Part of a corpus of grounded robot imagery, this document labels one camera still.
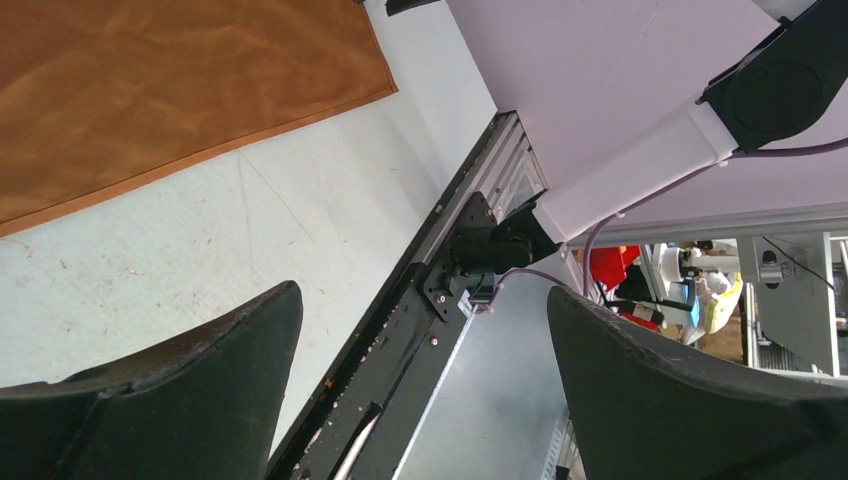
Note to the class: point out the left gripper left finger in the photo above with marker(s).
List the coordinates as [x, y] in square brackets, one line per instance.
[203, 404]

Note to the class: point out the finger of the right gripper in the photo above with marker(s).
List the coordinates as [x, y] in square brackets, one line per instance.
[395, 7]

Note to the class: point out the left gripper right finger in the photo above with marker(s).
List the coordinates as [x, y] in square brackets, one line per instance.
[644, 406]

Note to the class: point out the orange cloth napkin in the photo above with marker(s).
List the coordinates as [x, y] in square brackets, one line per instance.
[99, 98]

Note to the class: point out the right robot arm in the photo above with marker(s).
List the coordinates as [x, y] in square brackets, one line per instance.
[781, 88]

